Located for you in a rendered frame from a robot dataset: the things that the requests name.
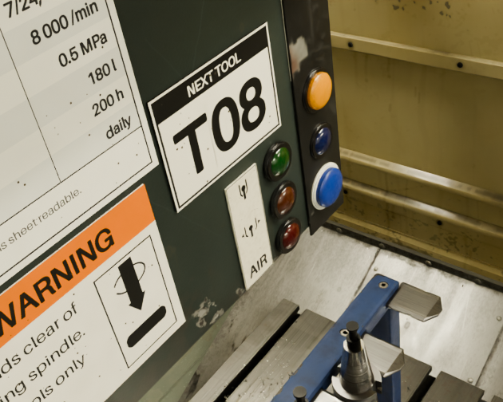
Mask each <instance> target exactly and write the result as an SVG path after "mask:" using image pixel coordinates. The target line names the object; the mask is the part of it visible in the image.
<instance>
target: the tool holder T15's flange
mask: <svg viewBox="0 0 503 402"><path fill-rule="evenodd" d="M370 366H371V368H372V371H373V374H374V383H373V385H372V387H371V388H370V389H369V390H368V391H366V392H363V393H359V394H355V393H350V392H348V391H346V390H345V389H343V388H342V386H341V385H340V383H339V377H335V376H332V387H333V394H334V395H336V396H337V397H338V398H339V399H340V400H342V401H344V402H377V401H376V400H375V398H376V397H377V393H380V394H382V377H381V374H380V372H379V370H378V369H377V368H376V367H375V366H374V365H373V364H371V363H370Z"/></svg>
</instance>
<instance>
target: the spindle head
mask: <svg viewBox="0 0 503 402"><path fill-rule="evenodd" d="M113 2H114V5H115V8H116V12H117V16H118V19H119V22H120V25H121V31H122V33H123V37H124V39H125V45H126V48H127V51H128V54H129V60H130V62H131V66H132V68H133V73H134V77H135V80H136V83H137V87H138V91H139V94H140V97H141V102H142V105H143V108H144V111H145V116H146V120H147V122H148V126H149V131H150V134H151V137H152V141H153V145H154V148H155V151H156V156H157V159H158V163H159V164H158V165H157V166H156V167H154V169H152V170H151V171H149V172H148V173H147V174H146V175H144V176H143V177H141V178H140V179H139V180H138V181H136V182H135V183H134V184H133V185H131V186H130V187H128V188H127V189H126V190H124V191H123V192H122V193H120V194H119V195H118V196H117V197H116V198H114V199H113V200H111V201H110V202H109V203H107V204H106V205H105V206H103V208H101V209H100V210H99V211H97V212H96V213H95V214H93V215H92V216H90V217H89V218H88V219H86V220H85V221H84V222H83V223H82V224H80V225H79V226H78V227H76V228H75V229H73V230H72V231H71V232H69V233H68V234H67V235H66V236H65V237H63V238H62V239H60V240H59V241H58V242H56V243H55V244H54V245H52V246H51V247H50V248H49V249H48V250H46V251H45V252H44V253H42V254H41V255H39V256H38V257H37V258H35V259H34V260H33V261H32V262H31V263H29V264H28V265H27V266H25V267H24V268H23V269H21V270H20V271H18V272H17V273H16V274H15V275H14V276H12V277H11V278H10V279H8V280H7V281H6V282H4V283H3V284H1V285H0V294H1V293H2V292H3V291H5V290H6V289H8V288H9V287H10V286H12V285H13V284H14V283H15V282H16V281H17V280H19V279H20V278H22V277H23V276H24V275H26V274H27V273H28V272H30V271H31V270H32V269H33V268H34V267H35V266H37V265H38V264H40V263H41V262H42V261H44V260H45V259H46V258H48V257H49V256H50V255H51V254H52V253H54V252H55V251H56V250H58V249H59V248H60V247H62V246H63V245H65V244H66V243H67V242H68V241H69V240H70V239H72V238H73V237H74V236H76V235H77V234H79V233H80V232H81V231H83V230H84V229H85V228H86V227H87V226H89V225H90V224H91V223H93V222H94V221H95V220H97V219H98V218H99V217H101V216H102V215H103V214H104V213H105V212H106V211H108V210H109V209H111V208H112V207H114V206H115V205H116V204H117V203H119V202H120V201H121V200H122V199H123V198H125V197H126V196H127V195H129V194H130V193H131V192H133V191H134V190H136V189H137V188H138V187H139V186H140V185H141V184H144V185H145V189H146V191H147V194H148V198H149V202H150V205H151V208H152V212H153V215H154V218H155V220H156V225H157V228H158V231H159V234H160V239H161V241H162V244H163V248H164V252H165V255H166V258H167V260H168V265H169V268H170V270H171V274H172V278H173V281H174V284H175V287H176V292H177V294H178V298H179V300H180V304H181V308H182V310H183V313H184V318H185V320H186V322H185V323H184V324H183V325H182V326H181V327H180V328H179V329H178V330H177V331H176V332H175V333H174V334H172V335H171V336H170V337H169V338H168V339H167V340H166V341H165V342H164V343H163V344H162V345H161V346H160V347H159V348H158V349H157V350H156V351H155V352H154V353H153V354H152V355H151V356H150V357H149V358H148V359H147V360H146V361H145V362H144V363H143V364H142V365H141V366H140V367H139V368H138V369H137V370H136V371H135V372H134V373H133V374H132V375H131V376H130V377H129V378H128V379H127V380H126V381H125V382H124V383H123V384H122V385H121V386H120V387H119V388H118V389H117V390H116V391H115V392H114V393H113V394H112V395H111V396H110V397H109V398H107V399H106V400H105V401H104V402H138V401H139V400H140V399H141V398H142V397H143V396H144V395H145V394H146V393H147V392H148V391H149V390H150V389H151V388H152V387H153V386H154V385H155V384H156V383H157V382H158V381H159V380H160V379H161V377H162V376H163V375H164V374H165V373H166V372H167V371H168V370H169V369H170V368H171V367H172V366H173V365H174V364H175V363H176V362H177V361H178V360H179V359H180V358H181V357H182V356H183V355H184V354H185V353H186V352H187V351H188V350H190V348H191V347H192V346H193V345H194V344H195V343H196V342H197V341H198V340H199V339H200V338H201V337H202V336H203V335H204V334H205V333H206V332H207V331H208V330H209V329H210V328H211V327H212V326H213V325H214V324H215V323H216V322H217V321H218V320H219V318H220V317H221V316H222V315H223V314H224V313H225V312H226V311H227V310H228V309H229V308H230V307H231V306H232V305H233V304H234V303H235V302H236V301H237V300H238V299H239V298H240V297H241V296H242V295H243V294H244V293H245V292H246V290H245V286H244V280H243V275H242V272H241V268H240V260H239V257H238V253H237V249H236V242H235V238H234V234H233V230H232V224H231V220H230V215H229V211H228V205H227V200H226V197H225V193H224V189H225V188H226V187H227V186H228V185H229V184H230V183H232V182H233V181H234V180H235V179H237V178H238V177H239V176H240V175H241V174H243V173H244V172H245V171H246V170H247V169H248V168H250V166H252V165H253V164H256V167H257V172H258V177H259V185H260V190H261V195H262V200H263V209H264V214H265V219H266V223H267V232H268V237H269V242H270V247H271V255H272V260H273V263H274V262H275V261H276V260H277V258H278V257H279V256H280V255H281V254H282V253H280V252H278V250H277V247H276V236H277V233H278V230H279V228H280V226H281V225H282V223H283V222H284V221H285V220H286V219H288V218H290V217H296V218H297V219H299V221H300V223H301V228H302V229H301V234H302V233H303V232H304V231H305V230H306V229H307V228H308V227H309V225H308V217H307V205H306V199H305V192H304V185H303V173H302V166H301V159H300V153H299V140H298V133H297V127H296V120H295V107H294V101H293V94H292V87H291V78H290V71H289V64H288V58H287V45H286V38H285V32H284V25H283V13H282V6H281V0H113ZM264 22H267V27H268V33H269V39H270V46H271V56H272V62H273V69H274V74H275V85H276V92H277V97H278V103H279V114H280V120H281V126H280V127H279V128H277V129H276V130H275V131H274V132H273V133H272V134H271V135H270V136H268V137H267V138H266V139H265V140H264V141H262V142H261V143H260V144H259V145H257V146H256V147H255V148H254V149H253V150H251V151H250V152H249V153H248V154H247V155H246V156H245V157H244V158H242V159H241V160H240V161H239V162H238V163H236V164H235V165H234V166H233V167H231V168H230V169H229V170H228V171H226V172H225V173H224V174H223V175H222V176H221V177H220V178H219V179H218V180H216V181H215V182H214V183H213V184H211V185H210V186H209V187H208V188H206V189H205V190H204V191H203V192H202V193H200V194H199V195H198V196H197V197H195V198H194V200H193V201H191V202H190V203H189V204H188V205H187V206H185V207H184V208H183V209H182V210H180V211H179V212H178V213H177V212H176V210H175V207H174V204H173V201H172V196H171V192H170V190H169V186H168V181H167V178H166V174H165V172H164V167H163V164H162V160H161V157H160V152H159V149H158V146H157V142H156V137H155V135H154V131H153V128H152V123H151V120H150V117H149V111H148V109H147V105H146V102H147V101H149V100H151V99H152V98H154V97H155V96H156V95H158V94H159V93H161V92H162V91H164V90H165V89H166V88H168V87H169V86H171V85H173V84H174V83H176V82H177V81H178V80H179V79H181V78H182V77H184V76H186V75H187V74H189V73H190V72H191V71H193V70H194V69H196V68H198V67H199V66H200V65H202V64H203V63H205V62H206V61H208V60H209V59H211V58H212V57H214V56H215V55H217V54H218V53H219V52H221V51H222V50H224V49H226V48H227V47H229V46H230V45H231V44H233V43H234V42H235V41H237V40H239V39H240V38H242V37H243V36H244V35H246V34H248V33H249V32H251V31H252V30H254V28H256V27H257V26H259V25H261V24H262V23H264ZM280 140H282V141H285V142H287V143H288V144H289V145H290V147H291V165H290V167H289V169H288V171H287V173H286V175H285V176H284V177H283V178H282V179H280V180H279V181H276V182H272V181H270V180H268V179H267V178H266V176H265V174H264V170H263V164H264V160H265V156H266V154H267V151H268V150H269V148H270V147H271V146H272V145H273V144H274V143H275V142H277V141H280ZM285 180H289V181H291V182H293V183H294V184H295V186H296V190H297V196H296V201H295V205H294V207H293V209H292V210H291V212H290V214H289V215H288V216H286V217H285V218H283V219H276V218H274V217H273V216H272V214H271V210H270V202H271V197H272V194H273V192H274V190H275V189H276V188H277V186H278V185H279V184H280V183H282V182H283V181H285Z"/></svg>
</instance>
